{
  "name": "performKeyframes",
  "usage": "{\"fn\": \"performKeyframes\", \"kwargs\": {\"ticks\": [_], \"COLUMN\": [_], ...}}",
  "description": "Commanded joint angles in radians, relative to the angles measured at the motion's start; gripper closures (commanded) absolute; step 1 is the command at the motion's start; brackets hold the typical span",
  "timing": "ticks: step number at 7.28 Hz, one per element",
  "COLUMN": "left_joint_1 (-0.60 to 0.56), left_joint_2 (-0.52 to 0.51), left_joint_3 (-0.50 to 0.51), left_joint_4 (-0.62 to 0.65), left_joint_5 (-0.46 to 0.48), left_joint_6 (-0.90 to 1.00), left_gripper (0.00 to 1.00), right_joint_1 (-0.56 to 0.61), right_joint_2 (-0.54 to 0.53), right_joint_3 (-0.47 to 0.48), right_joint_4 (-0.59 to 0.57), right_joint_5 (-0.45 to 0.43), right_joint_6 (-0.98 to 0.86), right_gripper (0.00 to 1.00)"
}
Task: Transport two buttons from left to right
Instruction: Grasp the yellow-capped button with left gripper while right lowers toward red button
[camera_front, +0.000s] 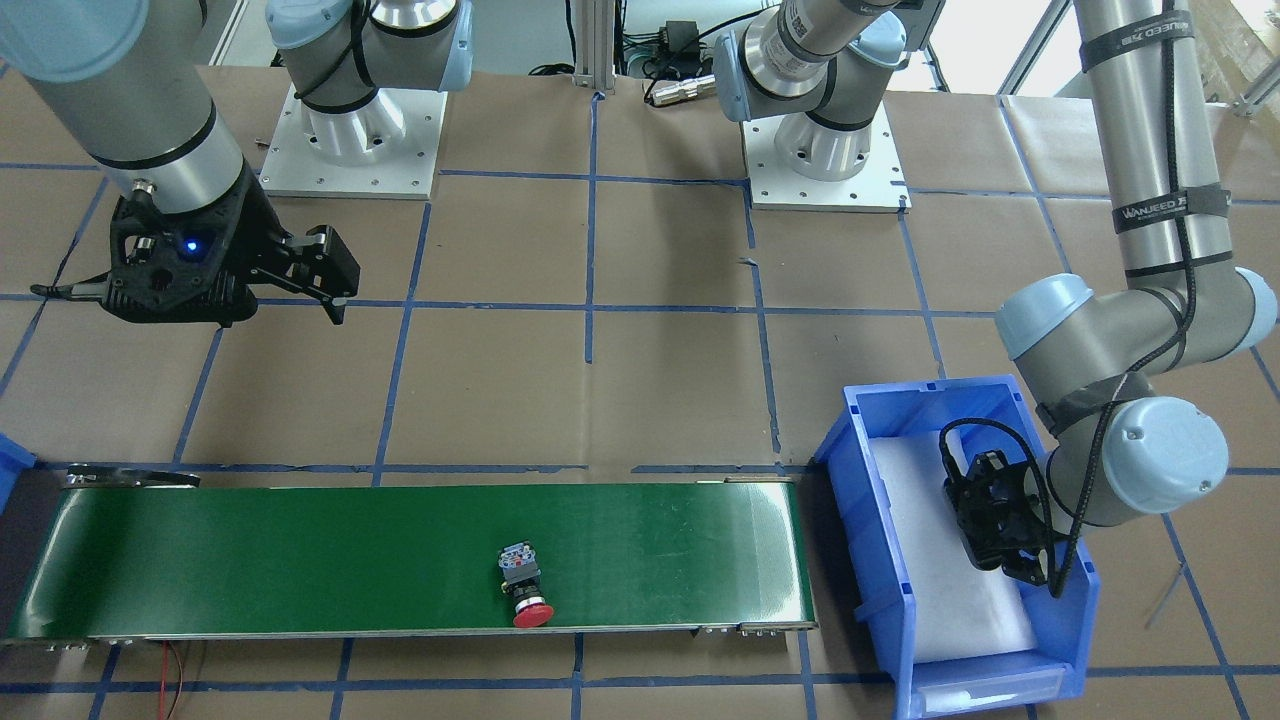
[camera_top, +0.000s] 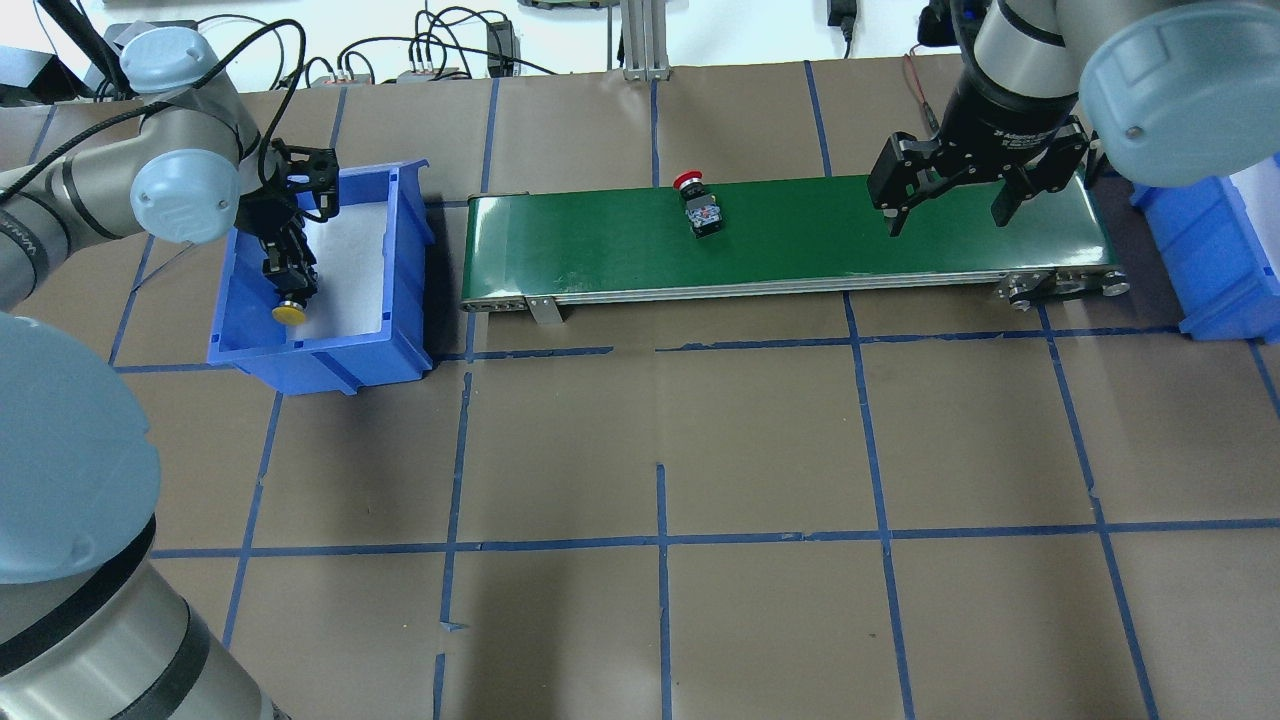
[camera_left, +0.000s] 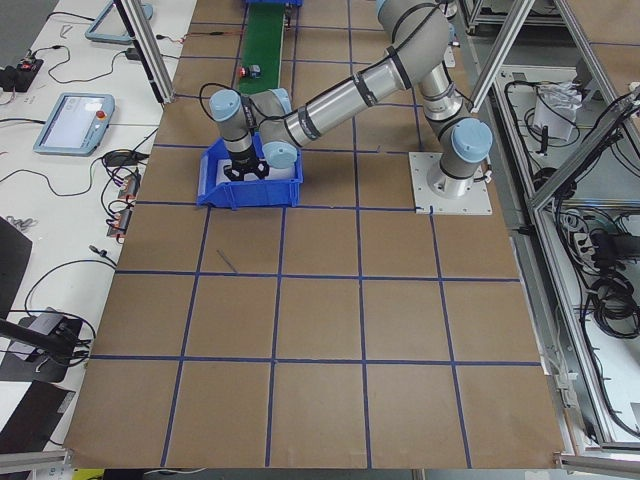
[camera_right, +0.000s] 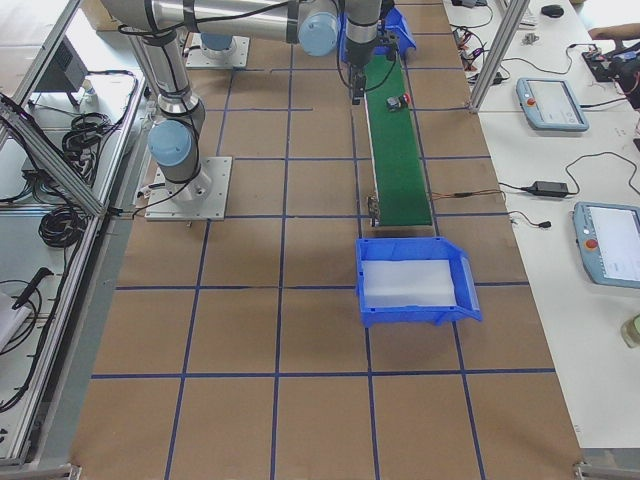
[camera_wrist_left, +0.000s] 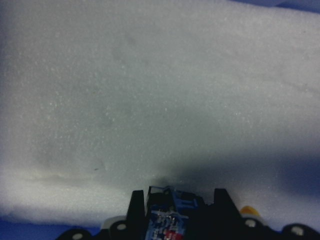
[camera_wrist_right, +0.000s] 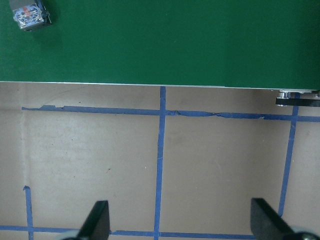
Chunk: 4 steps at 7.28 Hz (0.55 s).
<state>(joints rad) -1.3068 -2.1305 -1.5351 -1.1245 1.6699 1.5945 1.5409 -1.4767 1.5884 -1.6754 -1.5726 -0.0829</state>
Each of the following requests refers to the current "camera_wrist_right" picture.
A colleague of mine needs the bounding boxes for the red push button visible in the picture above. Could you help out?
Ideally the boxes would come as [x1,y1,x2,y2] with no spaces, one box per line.
[8,0,52,32]

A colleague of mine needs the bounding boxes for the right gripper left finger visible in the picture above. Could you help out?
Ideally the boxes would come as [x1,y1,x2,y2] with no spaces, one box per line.
[77,200,110,240]

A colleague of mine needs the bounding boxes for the green conveyor belt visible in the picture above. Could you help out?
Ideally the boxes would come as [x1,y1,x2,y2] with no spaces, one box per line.
[0,0,320,107]

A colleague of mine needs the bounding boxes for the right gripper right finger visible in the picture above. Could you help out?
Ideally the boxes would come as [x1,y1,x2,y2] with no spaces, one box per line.
[250,198,300,240]

